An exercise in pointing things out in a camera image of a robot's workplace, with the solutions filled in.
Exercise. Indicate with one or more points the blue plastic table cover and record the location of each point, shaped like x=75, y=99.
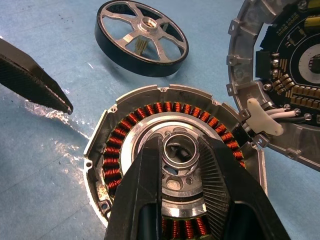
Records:
x=50, y=175

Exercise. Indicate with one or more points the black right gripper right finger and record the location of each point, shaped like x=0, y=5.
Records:
x=225, y=180

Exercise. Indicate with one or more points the spoked rotor with black rim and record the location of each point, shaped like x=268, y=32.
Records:
x=112, y=48

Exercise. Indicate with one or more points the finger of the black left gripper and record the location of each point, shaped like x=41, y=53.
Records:
x=30, y=75

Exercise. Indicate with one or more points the motor housing with copper coils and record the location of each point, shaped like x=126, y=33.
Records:
x=150, y=110

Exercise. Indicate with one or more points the silver lid with circuit board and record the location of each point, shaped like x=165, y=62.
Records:
x=250, y=50

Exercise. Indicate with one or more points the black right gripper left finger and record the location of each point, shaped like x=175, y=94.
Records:
x=140, y=190

